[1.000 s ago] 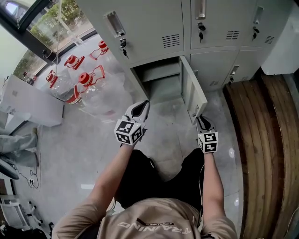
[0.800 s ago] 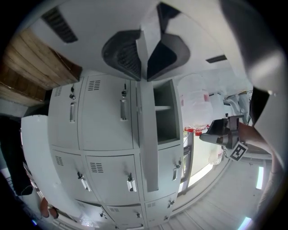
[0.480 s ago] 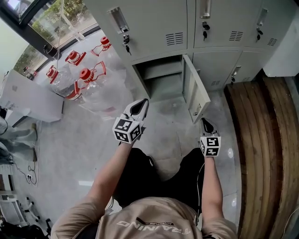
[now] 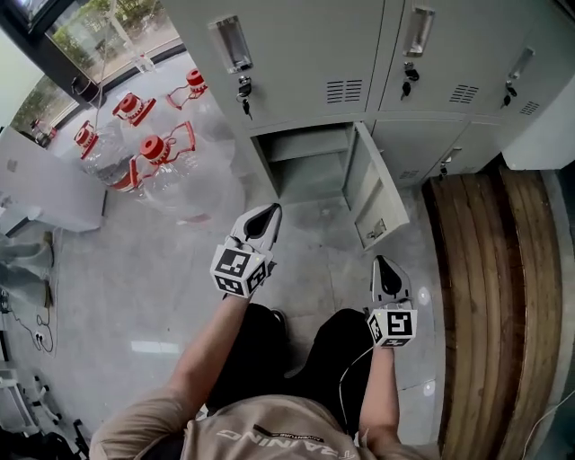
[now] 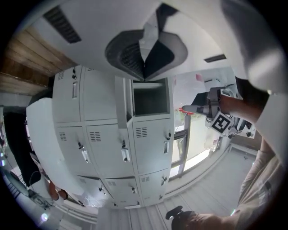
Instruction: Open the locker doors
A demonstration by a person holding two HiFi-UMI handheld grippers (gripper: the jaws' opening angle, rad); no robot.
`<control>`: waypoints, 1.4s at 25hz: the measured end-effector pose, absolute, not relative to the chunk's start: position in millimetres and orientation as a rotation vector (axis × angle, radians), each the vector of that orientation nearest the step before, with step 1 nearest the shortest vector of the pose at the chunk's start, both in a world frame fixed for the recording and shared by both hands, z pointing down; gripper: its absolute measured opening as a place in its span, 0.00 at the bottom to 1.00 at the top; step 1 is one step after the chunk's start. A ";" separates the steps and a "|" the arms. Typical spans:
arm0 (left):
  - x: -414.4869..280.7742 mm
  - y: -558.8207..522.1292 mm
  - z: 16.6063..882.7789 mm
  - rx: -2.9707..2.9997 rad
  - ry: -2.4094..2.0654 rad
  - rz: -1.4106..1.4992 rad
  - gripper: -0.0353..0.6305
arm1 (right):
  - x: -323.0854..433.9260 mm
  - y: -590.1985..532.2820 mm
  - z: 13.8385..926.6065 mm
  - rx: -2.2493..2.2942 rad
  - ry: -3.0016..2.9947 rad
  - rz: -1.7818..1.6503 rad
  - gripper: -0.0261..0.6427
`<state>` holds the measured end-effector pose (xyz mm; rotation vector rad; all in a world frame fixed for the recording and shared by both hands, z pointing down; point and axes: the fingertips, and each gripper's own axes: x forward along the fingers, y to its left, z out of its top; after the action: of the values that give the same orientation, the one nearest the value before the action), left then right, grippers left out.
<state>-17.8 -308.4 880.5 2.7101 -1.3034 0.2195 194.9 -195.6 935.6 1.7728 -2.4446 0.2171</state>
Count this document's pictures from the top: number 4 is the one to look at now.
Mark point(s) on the person's right forearm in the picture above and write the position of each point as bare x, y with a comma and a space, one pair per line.
379, 391

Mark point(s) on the brown wooden plank platform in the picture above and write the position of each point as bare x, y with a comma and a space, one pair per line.
485, 292

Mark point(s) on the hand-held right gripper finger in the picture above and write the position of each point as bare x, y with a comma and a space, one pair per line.
403, 280
376, 287

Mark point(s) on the clear plastic bottle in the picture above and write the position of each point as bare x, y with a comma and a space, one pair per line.
144, 64

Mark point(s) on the white power strip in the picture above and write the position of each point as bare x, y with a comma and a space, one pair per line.
39, 338

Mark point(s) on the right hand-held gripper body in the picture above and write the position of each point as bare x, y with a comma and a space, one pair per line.
397, 325

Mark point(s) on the black window frame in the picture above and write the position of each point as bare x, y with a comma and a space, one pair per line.
58, 63

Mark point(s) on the person's beige printed t-shirt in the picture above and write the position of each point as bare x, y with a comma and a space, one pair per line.
148, 427

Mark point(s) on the person's left forearm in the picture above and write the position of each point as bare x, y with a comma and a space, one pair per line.
206, 350

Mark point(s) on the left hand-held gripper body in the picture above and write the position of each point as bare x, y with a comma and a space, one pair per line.
233, 269

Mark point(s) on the large clear red-capped water jug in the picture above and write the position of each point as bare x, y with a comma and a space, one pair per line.
188, 188

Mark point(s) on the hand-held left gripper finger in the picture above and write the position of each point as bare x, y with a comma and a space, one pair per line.
238, 227
269, 240

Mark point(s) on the person's black trousers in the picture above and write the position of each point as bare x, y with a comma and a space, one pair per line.
251, 359

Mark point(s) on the black office chair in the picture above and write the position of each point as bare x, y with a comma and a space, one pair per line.
54, 444

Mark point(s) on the grey metal locker cabinet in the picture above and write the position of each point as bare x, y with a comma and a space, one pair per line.
305, 45

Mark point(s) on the person's left shoe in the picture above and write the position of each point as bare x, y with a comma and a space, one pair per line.
279, 321

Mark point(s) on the white office chair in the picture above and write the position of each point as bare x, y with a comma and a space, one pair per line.
22, 400

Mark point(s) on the white water dispenser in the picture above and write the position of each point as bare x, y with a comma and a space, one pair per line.
49, 188

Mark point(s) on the dark bottle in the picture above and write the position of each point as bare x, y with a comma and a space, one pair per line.
85, 90

